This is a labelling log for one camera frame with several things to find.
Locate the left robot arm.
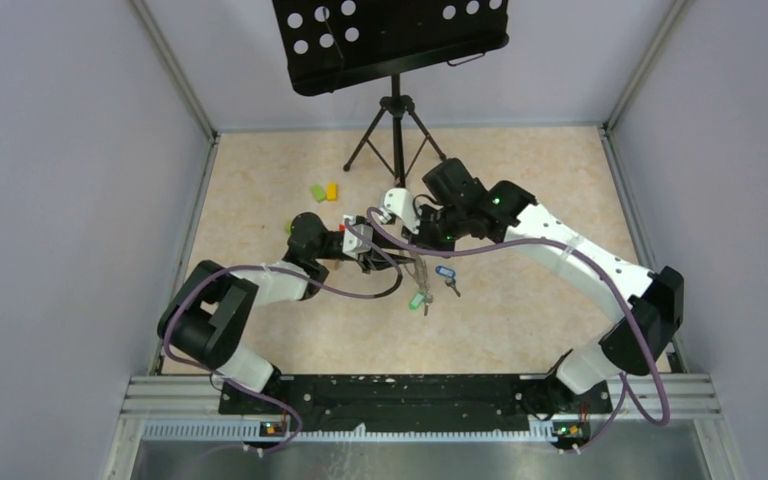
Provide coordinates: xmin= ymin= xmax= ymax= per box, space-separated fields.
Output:
xmin=157 ymin=212 xmax=413 ymax=414

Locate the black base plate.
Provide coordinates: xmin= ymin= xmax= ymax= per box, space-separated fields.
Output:
xmin=219 ymin=374 xmax=613 ymax=433

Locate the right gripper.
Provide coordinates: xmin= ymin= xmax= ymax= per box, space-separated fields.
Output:
xmin=401 ymin=203 xmax=468 ymax=261

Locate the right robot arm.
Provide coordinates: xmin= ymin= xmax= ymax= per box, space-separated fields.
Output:
xmin=411 ymin=158 xmax=684 ymax=412

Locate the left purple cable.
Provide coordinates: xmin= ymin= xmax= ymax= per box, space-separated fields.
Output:
xmin=161 ymin=225 xmax=405 ymax=455

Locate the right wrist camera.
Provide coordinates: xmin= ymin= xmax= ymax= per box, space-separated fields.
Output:
xmin=379 ymin=187 xmax=420 ymax=234

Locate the blue key tag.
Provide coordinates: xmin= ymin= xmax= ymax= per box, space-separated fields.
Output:
xmin=435 ymin=265 xmax=456 ymax=279

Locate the silver key on green tag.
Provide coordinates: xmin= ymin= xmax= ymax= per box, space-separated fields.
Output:
xmin=422 ymin=293 xmax=434 ymax=317

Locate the green key tag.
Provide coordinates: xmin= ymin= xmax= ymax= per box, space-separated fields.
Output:
xmin=408 ymin=292 xmax=425 ymax=310

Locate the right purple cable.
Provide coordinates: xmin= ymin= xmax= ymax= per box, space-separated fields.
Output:
xmin=365 ymin=206 xmax=673 ymax=455

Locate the black music stand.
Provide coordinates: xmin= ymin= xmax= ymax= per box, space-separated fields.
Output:
xmin=272 ymin=1 xmax=509 ymax=187

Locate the purple cable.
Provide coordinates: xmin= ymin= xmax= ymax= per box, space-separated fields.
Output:
xmin=365 ymin=206 xmax=673 ymax=455
xmin=161 ymin=225 xmax=405 ymax=455

